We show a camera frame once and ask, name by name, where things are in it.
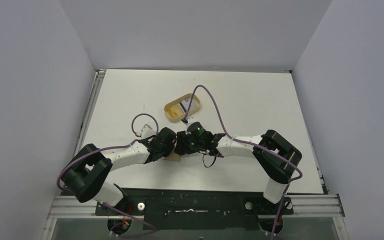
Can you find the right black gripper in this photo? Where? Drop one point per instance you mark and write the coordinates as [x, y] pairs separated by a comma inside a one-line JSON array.
[[183, 145]]

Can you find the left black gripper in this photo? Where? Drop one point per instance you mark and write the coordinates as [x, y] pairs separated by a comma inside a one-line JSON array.
[[169, 150]]

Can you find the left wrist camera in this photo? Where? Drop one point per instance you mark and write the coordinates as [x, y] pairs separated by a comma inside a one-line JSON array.
[[146, 132]]

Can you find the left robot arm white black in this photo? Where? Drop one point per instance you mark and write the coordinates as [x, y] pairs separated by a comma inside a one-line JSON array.
[[86, 174]]

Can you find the grey card with black stripe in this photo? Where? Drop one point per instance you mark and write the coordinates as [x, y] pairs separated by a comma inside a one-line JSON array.
[[188, 104]]

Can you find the beige leather card holder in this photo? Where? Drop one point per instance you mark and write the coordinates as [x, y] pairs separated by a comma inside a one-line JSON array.
[[173, 156]]

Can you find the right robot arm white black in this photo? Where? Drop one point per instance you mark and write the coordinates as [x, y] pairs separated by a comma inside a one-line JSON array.
[[277, 157]]

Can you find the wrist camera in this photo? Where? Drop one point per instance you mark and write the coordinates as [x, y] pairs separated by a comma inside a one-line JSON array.
[[146, 132], [189, 120]]

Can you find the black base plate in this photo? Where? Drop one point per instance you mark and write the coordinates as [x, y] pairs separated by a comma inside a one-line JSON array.
[[164, 209]]

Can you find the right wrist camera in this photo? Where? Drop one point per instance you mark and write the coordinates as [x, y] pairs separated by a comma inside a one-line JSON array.
[[189, 120]]

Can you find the beige oval tray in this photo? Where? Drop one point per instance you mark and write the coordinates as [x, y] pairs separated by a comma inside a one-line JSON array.
[[177, 101]]

